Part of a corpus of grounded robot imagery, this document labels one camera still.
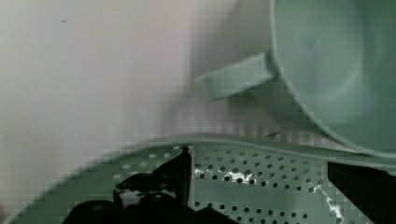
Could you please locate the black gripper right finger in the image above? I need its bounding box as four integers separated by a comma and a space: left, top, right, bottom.
327, 162, 396, 224

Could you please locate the green plastic strainer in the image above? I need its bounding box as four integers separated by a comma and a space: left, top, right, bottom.
6, 134, 395, 224

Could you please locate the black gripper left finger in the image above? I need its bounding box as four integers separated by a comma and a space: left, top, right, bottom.
62, 147, 238, 224

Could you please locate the light green plastic cup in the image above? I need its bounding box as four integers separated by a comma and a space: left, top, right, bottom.
194, 0, 395, 158

